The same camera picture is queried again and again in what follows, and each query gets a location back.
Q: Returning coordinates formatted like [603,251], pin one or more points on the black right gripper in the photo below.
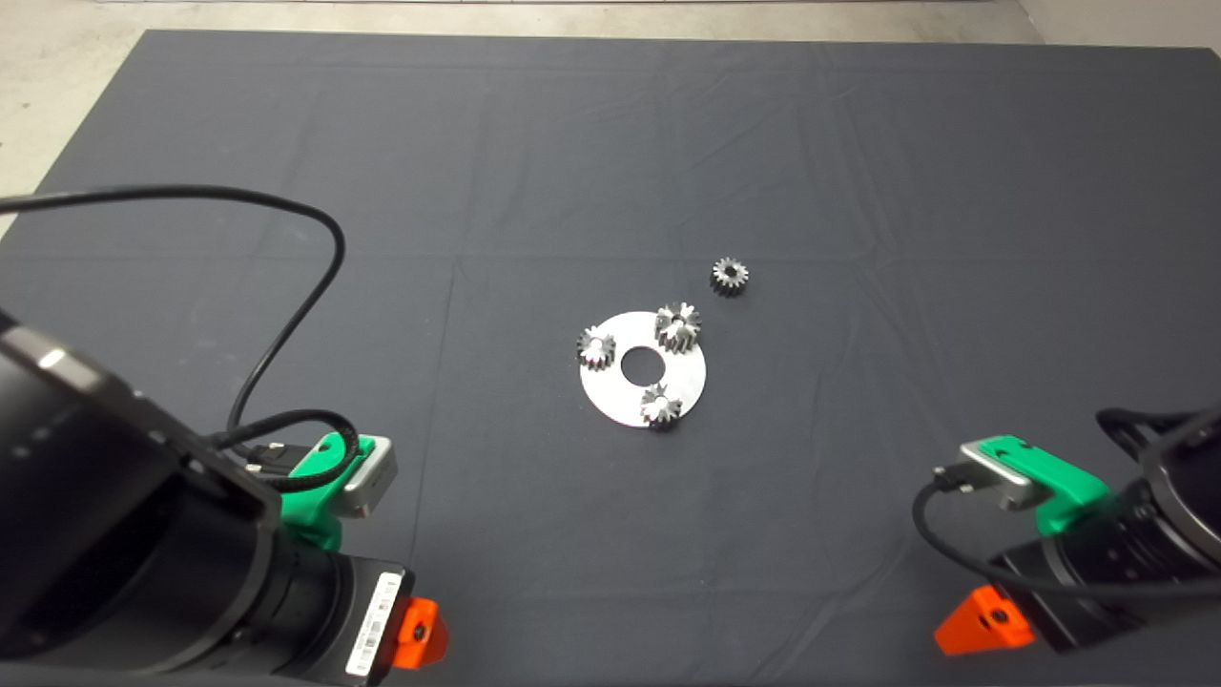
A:
[1078,582]

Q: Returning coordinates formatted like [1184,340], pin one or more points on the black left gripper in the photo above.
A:
[367,620]

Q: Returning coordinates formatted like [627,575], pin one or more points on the large steel bevel gear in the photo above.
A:
[679,334]

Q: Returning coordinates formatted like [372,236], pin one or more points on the small steel gear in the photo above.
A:
[596,351]
[658,408]
[718,279]

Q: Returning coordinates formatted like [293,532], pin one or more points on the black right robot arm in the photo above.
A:
[1192,496]

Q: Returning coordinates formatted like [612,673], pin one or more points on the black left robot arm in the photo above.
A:
[95,525]

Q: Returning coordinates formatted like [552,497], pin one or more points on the round metal plate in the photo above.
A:
[610,393]

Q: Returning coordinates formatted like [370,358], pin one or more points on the dark grey table cloth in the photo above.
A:
[572,143]

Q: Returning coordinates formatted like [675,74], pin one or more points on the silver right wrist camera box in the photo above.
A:
[1002,482]

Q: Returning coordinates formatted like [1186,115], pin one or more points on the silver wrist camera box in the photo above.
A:
[372,482]
[1002,482]

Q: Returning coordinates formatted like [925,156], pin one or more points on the green right camera mount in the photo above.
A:
[1068,496]

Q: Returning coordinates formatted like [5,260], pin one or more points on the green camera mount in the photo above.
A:
[1068,496]
[310,520]

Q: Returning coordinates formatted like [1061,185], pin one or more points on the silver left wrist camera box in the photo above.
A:
[372,482]

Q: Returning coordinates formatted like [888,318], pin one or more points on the green left camera mount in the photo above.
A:
[310,520]

